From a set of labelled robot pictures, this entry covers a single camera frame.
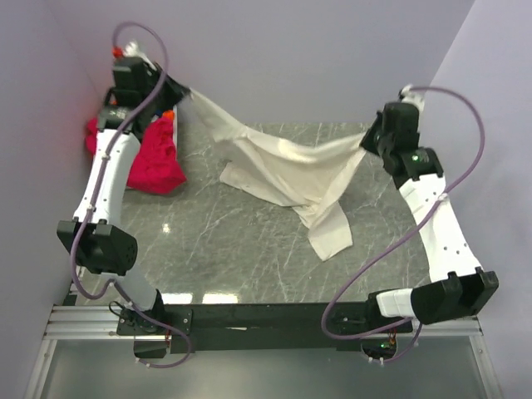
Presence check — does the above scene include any white laundry basket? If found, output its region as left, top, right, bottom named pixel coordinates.
left=172, top=105, right=179, bottom=158

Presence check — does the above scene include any pink t shirt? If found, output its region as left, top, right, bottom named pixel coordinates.
left=100, top=118, right=186, bottom=195

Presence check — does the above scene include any orange t shirt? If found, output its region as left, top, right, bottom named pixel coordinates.
left=155, top=110, right=175, bottom=120

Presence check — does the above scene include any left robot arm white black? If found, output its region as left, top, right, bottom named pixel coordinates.
left=57, top=56, right=190, bottom=334

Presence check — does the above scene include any white t shirt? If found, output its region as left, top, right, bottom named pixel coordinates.
left=191, top=91, right=365, bottom=261

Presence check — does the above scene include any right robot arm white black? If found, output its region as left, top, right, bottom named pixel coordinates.
left=361, top=100, right=499, bottom=332

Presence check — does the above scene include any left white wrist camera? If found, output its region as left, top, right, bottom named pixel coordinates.
left=112, top=41, right=155, bottom=69

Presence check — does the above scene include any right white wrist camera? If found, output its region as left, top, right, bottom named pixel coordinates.
left=399, top=84, right=425, bottom=113

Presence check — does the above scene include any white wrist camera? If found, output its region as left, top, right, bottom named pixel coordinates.
left=112, top=41, right=155, bottom=69
left=399, top=84, right=425, bottom=113

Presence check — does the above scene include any black base beam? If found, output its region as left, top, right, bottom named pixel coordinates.
left=116, top=301, right=412, bottom=355

